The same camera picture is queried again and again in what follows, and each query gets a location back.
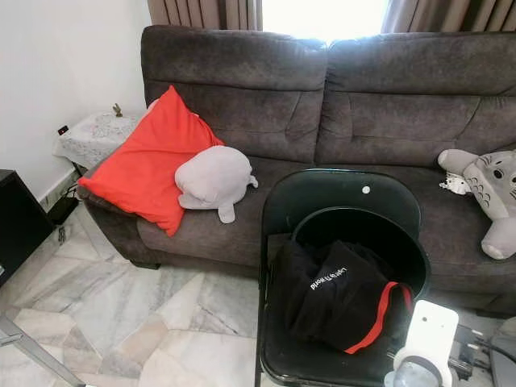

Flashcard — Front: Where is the black shirt red collar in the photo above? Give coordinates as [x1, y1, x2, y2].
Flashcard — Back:
[270, 239, 414, 356]

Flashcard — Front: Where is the black TV cabinet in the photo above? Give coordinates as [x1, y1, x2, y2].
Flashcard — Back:
[0, 169, 56, 285]

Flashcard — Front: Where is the side table lace cloth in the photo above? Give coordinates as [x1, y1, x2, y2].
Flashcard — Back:
[52, 111, 148, 172]

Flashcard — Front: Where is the red square pillow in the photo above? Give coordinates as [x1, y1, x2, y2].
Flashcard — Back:
[79, 85, 224, 237]

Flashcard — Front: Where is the chrome clothes rack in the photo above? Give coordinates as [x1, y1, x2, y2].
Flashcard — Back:
[0, 314, 85, 387]

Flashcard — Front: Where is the plain grey plush toy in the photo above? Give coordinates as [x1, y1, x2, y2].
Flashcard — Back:
[175, 145, 259, 224]

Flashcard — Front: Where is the dark brown sofa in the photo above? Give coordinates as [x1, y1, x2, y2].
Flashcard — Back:
[79, 24, 516, 317]

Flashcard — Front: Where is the brown curtain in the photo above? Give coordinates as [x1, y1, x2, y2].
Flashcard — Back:
[148, 0, 263, 31]
[381, 0, 516, 35]

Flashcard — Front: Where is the black folding chair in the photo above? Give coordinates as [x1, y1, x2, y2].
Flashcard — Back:
[254, 168, 436, 387]

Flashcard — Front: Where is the bright window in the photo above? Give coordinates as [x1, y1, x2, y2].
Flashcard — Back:
[260, 0, 392, 41]

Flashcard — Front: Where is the grey Totoro plush toy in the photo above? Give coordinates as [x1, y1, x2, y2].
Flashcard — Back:
[438, 148, 516, 260]

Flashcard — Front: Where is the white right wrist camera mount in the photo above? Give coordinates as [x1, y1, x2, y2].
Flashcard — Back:
[403, 300, 460, 387]

